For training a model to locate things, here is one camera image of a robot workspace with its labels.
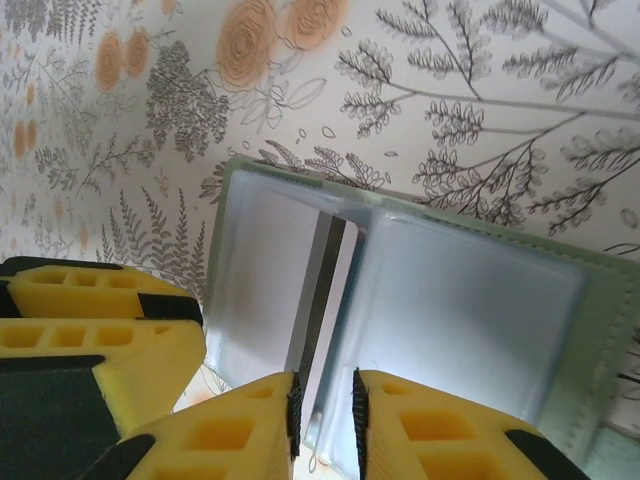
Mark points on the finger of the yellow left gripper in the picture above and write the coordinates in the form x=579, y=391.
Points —
x=75, y=300
x=150, y=360

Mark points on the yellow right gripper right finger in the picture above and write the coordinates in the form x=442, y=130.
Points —
x=430, y=440

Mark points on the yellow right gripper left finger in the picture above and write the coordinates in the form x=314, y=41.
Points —
x=220, y=440

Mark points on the white card with black stripe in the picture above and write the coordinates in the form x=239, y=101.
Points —
x=320, y=280

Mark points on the floral print tablecloth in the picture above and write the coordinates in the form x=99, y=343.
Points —
x=400, y=100

